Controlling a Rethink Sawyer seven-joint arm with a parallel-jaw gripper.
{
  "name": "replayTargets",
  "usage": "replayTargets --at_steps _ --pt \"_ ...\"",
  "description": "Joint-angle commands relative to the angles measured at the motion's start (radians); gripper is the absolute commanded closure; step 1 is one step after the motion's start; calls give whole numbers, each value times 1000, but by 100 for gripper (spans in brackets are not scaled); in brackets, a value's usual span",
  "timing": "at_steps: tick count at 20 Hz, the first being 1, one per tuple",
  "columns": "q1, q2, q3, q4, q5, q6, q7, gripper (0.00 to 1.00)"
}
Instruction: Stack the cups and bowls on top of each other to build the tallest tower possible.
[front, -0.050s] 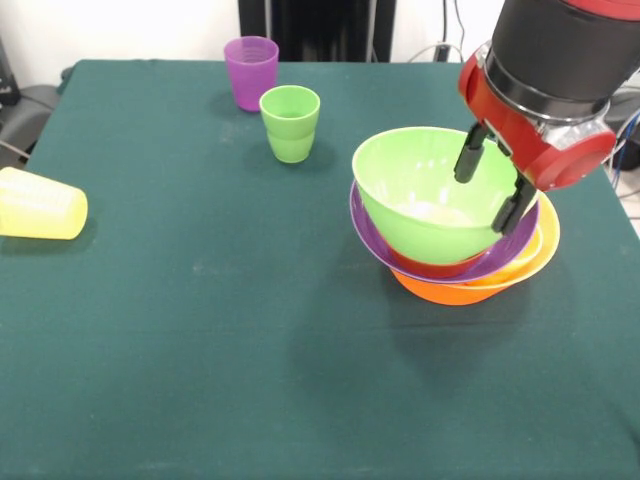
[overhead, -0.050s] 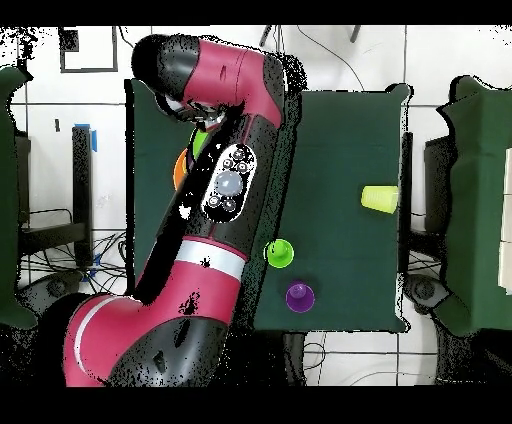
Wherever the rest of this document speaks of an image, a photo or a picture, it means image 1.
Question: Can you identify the yellow tapered cup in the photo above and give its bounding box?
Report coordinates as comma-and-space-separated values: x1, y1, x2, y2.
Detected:
0, 166, 89, 241

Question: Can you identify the orange-red bowl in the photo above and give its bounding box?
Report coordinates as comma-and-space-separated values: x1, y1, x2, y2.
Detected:
387, 247, 489, 280

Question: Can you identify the blue and white cable bundle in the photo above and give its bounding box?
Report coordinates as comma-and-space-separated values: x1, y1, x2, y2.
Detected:
604, 112, 640, 191

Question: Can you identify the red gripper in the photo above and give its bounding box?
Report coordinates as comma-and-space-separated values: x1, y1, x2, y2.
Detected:
453, 49, 618, 236

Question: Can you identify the yellow-orange stepped cup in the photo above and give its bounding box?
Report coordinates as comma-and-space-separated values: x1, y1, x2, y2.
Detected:
509, 224, 544, 274

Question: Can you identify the purple cup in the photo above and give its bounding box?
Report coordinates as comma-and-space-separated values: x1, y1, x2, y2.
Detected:
222, 35, 280, 113

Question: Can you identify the green bowl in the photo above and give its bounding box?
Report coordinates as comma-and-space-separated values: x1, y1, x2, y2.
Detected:
351, 126, 526, 265

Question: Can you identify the grey cable with plug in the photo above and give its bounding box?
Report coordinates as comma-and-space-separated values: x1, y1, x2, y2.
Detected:
408, 42, 466, 64

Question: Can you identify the large yellow-orange bowl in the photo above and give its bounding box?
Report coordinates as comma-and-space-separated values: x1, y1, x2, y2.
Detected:
388, 192, 561, 307

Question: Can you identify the black hanging cable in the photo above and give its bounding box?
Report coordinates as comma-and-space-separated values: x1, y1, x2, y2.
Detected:
452, 0, 469, 64

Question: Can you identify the grey office chair base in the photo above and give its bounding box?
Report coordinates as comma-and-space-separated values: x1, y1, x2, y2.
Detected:
0, 39, 61, 161

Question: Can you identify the green stepped cup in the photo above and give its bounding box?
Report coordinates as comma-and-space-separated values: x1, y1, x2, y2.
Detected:
258, 85, 321, 165

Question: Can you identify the dark green tablecloth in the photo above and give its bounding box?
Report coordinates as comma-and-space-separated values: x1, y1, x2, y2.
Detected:
0, 58, 640, 480

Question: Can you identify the purple bowl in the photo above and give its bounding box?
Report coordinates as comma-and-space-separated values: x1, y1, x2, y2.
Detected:
348, 179, 541, 285

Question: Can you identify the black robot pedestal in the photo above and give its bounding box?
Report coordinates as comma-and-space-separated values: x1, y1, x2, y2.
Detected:
238, 0, 396, 63

